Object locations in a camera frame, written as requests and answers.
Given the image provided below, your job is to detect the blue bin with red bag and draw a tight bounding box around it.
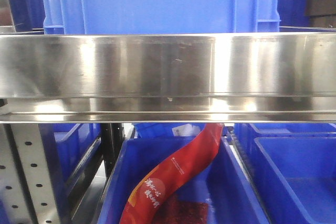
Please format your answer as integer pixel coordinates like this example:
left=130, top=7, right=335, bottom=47
left=98, top=137, right=268, bottom=223

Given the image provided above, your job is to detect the blue bin at left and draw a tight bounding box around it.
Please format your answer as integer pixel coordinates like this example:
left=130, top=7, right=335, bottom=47
left=54, top=123, right=102, bottom=183

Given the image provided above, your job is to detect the blue bin at right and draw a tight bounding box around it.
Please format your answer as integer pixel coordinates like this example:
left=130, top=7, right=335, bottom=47
left=234, top=123, right=335, bottom=223

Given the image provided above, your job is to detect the red snack bag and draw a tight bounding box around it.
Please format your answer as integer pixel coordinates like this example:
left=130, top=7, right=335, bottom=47
left=119, top=123, right=224, bottom=223

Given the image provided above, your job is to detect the dark red packet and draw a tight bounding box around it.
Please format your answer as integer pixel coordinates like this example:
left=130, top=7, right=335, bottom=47
left=152, top=194, right=208, bottom=224

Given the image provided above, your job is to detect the large blue plastic crate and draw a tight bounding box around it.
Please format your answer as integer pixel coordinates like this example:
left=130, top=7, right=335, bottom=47
left=43, top=0, right=280, bottom=34

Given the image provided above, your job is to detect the perforated metal shelf upright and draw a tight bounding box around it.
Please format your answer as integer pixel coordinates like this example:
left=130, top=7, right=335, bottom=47
left=1, top=124, right=62, bottom=223

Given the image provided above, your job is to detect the stainless steel shelf rail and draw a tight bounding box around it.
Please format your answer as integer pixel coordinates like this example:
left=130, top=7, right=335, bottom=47
left=1, top=32, right=335, bottom=123

